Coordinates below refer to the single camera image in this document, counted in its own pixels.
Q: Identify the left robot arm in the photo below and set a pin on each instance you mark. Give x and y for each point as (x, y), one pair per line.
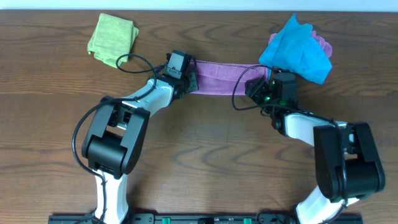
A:
(114, 141)

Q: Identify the pink cloth under blue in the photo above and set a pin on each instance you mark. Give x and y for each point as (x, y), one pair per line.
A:
(292, 44)

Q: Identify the purple microfibre cloth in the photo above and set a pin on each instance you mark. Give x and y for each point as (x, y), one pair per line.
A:
(220, 78)

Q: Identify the blue microfibre cloth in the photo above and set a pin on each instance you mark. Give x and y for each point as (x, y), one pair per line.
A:
(314, 68)

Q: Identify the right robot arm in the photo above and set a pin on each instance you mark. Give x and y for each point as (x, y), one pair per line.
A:
(347, 164)

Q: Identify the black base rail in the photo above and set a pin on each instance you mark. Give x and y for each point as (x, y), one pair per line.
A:
(149, 218)

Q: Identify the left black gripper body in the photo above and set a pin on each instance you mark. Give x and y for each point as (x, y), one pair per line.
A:
(191, 81)

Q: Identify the folded green cloth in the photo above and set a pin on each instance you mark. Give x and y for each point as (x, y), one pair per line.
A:
(112, 38)

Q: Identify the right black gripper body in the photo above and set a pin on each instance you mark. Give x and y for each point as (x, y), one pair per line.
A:
(254, 88)

